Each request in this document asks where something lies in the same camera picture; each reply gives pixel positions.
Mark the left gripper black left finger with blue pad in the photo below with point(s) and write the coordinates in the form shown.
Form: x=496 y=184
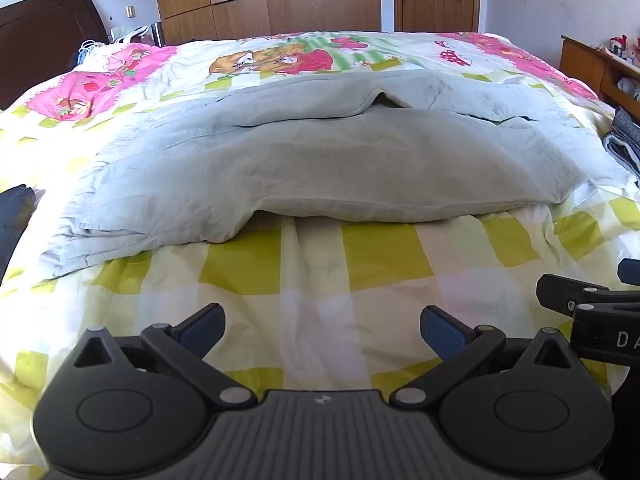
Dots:
x=180 y=351

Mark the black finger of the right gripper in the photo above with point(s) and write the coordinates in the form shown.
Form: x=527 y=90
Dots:
x=564 y=295

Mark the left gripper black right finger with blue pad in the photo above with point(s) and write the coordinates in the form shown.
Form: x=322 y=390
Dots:
x=462 y=349

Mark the light grey khaki pants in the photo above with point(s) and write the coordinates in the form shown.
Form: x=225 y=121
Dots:
x=404 y=147

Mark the folded grey striped garment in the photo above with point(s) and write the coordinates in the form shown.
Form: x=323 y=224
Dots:
x=622 y=142

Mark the wooden tv cabinet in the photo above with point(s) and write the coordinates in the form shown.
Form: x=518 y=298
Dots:
x=601 y=72

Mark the folded black garment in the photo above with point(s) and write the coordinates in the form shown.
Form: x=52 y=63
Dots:
x=16 y=208

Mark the dark wooden headboard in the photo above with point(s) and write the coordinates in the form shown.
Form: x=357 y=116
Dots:
x=40 y=39

